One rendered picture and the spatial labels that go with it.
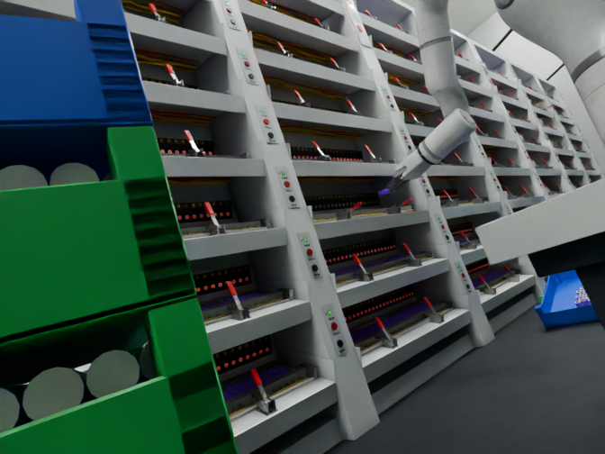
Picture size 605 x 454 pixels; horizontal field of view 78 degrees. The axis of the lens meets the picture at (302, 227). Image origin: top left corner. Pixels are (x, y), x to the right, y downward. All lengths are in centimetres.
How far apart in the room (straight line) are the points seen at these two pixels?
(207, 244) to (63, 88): 67
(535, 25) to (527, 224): 35
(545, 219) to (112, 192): 52
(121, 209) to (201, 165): 76
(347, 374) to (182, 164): 63
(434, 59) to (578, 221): 77
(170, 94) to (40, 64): 81
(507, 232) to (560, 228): 7
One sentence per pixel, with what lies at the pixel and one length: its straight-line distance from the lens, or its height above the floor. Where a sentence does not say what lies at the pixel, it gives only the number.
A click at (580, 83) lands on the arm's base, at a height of 50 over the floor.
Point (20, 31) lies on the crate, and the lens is 21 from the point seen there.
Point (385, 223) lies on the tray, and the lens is 127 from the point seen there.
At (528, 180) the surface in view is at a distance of 283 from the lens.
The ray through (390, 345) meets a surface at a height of 14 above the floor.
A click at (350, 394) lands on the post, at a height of 9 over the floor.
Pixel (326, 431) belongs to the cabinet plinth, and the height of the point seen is 3.
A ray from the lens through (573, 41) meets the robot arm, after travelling 77.
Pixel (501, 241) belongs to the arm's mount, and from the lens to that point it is 62.
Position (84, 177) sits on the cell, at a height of 38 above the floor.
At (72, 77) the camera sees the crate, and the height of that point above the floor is 42.
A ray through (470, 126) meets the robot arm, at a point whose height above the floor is 65.
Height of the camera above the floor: 30
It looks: 12 degrees up
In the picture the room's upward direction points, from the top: 18 degrees counter-clockwise
